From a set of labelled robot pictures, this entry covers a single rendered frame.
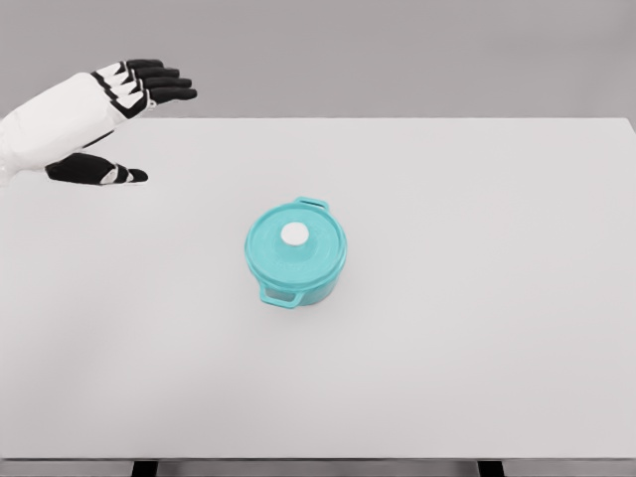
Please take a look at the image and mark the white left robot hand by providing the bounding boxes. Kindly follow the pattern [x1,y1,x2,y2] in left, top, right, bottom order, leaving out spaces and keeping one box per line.
[0,59,199,189]

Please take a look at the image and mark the teal lid with white knob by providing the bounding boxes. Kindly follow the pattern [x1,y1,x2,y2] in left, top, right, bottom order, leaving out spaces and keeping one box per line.
[244,202,348,289]

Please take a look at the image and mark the teal pot with handles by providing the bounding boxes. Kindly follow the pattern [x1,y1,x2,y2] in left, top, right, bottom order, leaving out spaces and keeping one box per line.
[243,196,349,310]

